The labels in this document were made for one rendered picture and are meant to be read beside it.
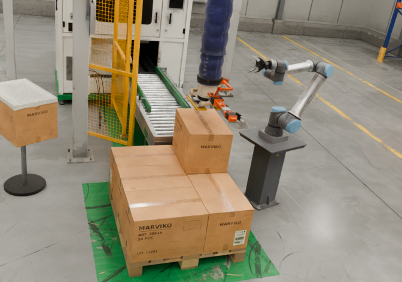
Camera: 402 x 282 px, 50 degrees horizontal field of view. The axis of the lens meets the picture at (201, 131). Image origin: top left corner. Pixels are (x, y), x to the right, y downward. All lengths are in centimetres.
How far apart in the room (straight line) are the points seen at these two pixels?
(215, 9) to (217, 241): 191
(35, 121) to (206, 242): 185
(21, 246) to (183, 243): 135
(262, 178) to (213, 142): 87
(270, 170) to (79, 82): 222
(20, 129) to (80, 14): 133
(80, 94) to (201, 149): 166
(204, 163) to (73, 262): 137
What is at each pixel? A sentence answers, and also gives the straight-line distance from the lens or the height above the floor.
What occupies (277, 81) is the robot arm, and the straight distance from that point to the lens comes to 384.
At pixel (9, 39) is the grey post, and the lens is 685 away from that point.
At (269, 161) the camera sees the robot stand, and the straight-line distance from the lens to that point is 436.
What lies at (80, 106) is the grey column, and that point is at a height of 66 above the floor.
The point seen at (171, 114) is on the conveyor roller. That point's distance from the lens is 510.
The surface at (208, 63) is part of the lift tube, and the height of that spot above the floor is 152.
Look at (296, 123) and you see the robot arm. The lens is 413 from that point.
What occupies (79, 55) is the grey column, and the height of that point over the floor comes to 122.
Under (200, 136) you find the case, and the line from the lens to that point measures 375.
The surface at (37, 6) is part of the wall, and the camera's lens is 1284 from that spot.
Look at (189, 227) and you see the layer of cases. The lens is 345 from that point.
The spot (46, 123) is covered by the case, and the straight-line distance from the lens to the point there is 415.
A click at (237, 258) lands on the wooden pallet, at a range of 386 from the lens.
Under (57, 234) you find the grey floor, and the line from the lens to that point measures 404.
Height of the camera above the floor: 250
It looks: 24 degrees down
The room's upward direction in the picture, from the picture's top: 8 degrees clockwise
